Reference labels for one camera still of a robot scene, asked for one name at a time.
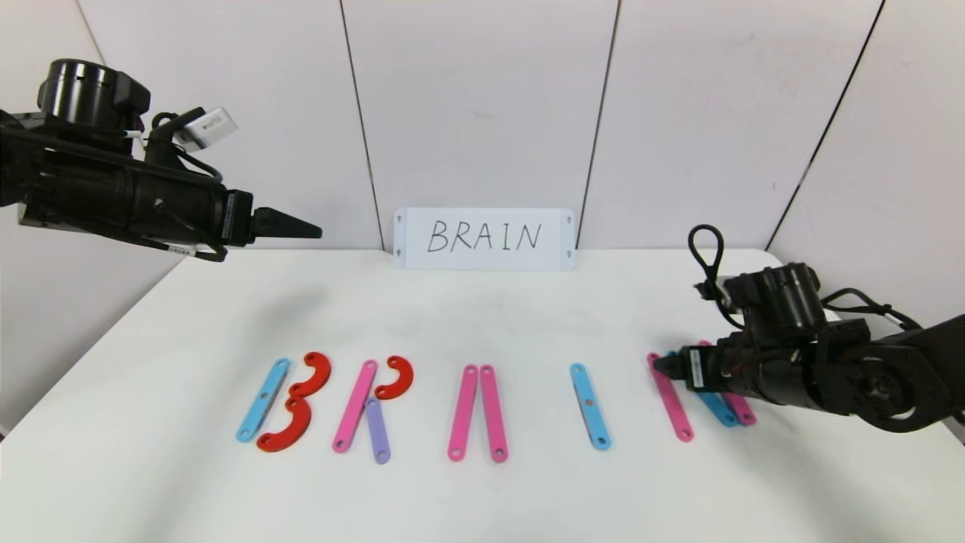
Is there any red curved letter piece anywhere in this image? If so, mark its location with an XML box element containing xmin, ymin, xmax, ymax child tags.
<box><xmin>375</xmin><ymin>356</ymin><xmax>415</xmax><ymax>400</ymax></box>
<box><xmin>289</xmin><ymin>351</ymin><xmax>332</xmax><ymax>400</ymax></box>
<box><xmin>256</xmin><ymin>397</ymin><xmax>313</xmax><ymax>453</ymax></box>

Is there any black camera bracket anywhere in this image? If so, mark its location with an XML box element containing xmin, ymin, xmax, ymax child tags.
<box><xmin>709</xmin><ymin>278</ymin><xmax>756</xmax><ymax>334</ymax></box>
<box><xmin>145</xmin><ymin>109</ymin><xmax>210</xmax><ymax>168</ymax></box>

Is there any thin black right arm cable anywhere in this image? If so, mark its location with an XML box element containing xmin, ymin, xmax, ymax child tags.
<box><xmin>820</xmin><ymin>287</ymin><xmax>922</xmax><ymax>333</ymax></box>

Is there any black looped right arm cable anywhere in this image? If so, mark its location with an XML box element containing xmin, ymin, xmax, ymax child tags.
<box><xmin>687</xmin><ymin>224</ymin><xmax>749</xmax><ymax>330</ymax></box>

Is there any black right camera bracket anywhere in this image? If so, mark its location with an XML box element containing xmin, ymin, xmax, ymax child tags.
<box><xmin>709</xmin><ymin>278</ymin><xmax>756</xmax><ymax>334</ymax></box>

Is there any white BRAIN sign card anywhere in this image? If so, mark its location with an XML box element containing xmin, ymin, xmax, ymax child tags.
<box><xmin>394</xmin><ymin>208</ymin><xmax>576</xmax><ymax>272</ymax></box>

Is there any black left camera bracket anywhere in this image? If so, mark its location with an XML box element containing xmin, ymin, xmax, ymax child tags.
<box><xmin>145</xmin><ymin>109</ymin><xmax>210</xmax><ymax>168</ymax></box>

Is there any pink bar with holes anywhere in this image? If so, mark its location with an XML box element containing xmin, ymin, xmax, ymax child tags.
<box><xmin>479</xmin><ymin>365</ymin><xmax>509</xmax><ymax>463</ymax></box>
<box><xmin>697</xmin><ymin>340</ymin><xmax>758</xmax><ymax>428</ymax></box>
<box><xmin>332</xmin><ymin>360</ymin><xmax>378</xmax><ymax>454</ymax></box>
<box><xmin>446</xmin><ymin>365</ymin><xmax>480</xmax><ymax>462</ymax></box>
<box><xmin>646</xmin><ymin>352</ymin><xmax>695</xmax><ymax>443</ymax></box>

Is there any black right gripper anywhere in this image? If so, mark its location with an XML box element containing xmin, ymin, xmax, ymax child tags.
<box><xmin>653</xmin><ymin>345</ymin><xmax>733</xmax><ymax>392</ymax></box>

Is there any purple short bar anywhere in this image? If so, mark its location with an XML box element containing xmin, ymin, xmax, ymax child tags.
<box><xmin>365</xmin><ymin>398</ymin><xmax>391</xmax><ymax>465</ymax></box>

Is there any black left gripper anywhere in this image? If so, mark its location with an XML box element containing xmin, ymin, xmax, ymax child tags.
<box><xmin>125</xmin><ymin>164</ymin><xmax>323</xmax><ymax>248</ymax></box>

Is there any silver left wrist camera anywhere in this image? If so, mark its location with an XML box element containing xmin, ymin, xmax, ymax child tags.
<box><xmin>176</xmin><ymin>107</ymin><xmax>240</xmax><ymax>151</ymax></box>

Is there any blue bar with holes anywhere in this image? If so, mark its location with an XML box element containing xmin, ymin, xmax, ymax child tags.
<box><xmin>236</xmin><ymin>357</ymin><xmax>292</xmax><ymax>443</ymax></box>
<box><xmin>666</xmin><ymin>350</ymin><xmax>740</xmax><ymax>429</ymax></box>
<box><xmin>569</xmin><ymin>363</ymin><xmax>612</xmax><ymax>452</ymax></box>

